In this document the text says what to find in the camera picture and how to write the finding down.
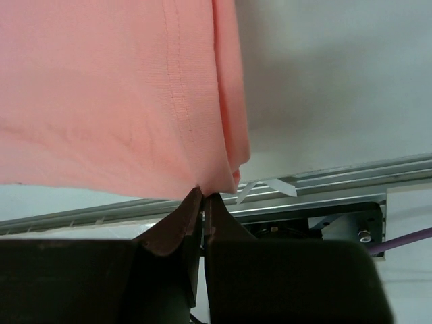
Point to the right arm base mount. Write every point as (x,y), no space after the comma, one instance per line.
(362,222)

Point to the pink polo shirt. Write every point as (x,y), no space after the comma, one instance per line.
(136,98)

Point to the aluminium table rail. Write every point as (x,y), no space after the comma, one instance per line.
(363,183)

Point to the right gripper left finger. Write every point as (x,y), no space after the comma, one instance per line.
(149,279)

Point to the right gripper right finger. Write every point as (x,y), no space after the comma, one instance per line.
(252,280)

